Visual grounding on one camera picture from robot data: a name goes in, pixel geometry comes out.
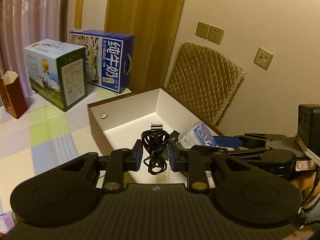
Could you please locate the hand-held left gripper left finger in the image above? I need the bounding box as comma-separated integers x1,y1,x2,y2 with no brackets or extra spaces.
60,139,145,193

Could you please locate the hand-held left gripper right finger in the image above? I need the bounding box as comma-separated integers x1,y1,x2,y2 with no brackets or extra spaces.
168,141,253,193

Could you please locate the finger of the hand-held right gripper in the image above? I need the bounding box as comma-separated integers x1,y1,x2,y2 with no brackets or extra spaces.
192,146,275,159
212,133,288,147

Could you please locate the black usb cable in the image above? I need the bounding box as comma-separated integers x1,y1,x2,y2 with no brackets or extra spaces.
141,122,171,175

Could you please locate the blue packet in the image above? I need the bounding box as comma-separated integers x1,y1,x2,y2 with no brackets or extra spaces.
179,121,220,148

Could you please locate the brown cardboard storage box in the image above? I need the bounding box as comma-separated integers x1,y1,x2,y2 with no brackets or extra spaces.
87,85,227,185

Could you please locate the person's right hand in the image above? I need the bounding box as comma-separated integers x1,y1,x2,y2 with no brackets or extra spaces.
289,174,315,201

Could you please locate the quilted chair cushion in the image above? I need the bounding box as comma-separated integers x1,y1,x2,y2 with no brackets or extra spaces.
164,42,247,127

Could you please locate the plaid tablecloth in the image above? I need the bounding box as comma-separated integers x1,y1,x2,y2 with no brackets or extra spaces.
0,87,140,215

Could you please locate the blue milk carton case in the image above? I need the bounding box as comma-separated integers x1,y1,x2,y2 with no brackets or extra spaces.
70,30,135,94

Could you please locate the green milk carton case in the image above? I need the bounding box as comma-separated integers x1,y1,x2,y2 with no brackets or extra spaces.
24,39,88,112

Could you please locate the brown wooden door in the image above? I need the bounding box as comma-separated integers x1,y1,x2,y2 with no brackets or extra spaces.
104,0,190,92

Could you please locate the dark red gift box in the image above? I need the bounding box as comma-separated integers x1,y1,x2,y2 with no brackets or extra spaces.
0,71,28,120

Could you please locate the pink curtain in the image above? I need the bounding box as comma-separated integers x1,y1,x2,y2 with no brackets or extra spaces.
0,0,72,98

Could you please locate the wall antenna socket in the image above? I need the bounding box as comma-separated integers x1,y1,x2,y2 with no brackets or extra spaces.
254,47,273,70

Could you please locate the wall power socket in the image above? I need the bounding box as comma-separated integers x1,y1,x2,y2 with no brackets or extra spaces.
208,25,225,44
195,22,210,39

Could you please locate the wooden wall plank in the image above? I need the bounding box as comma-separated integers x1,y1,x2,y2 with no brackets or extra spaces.
74,0,85,29

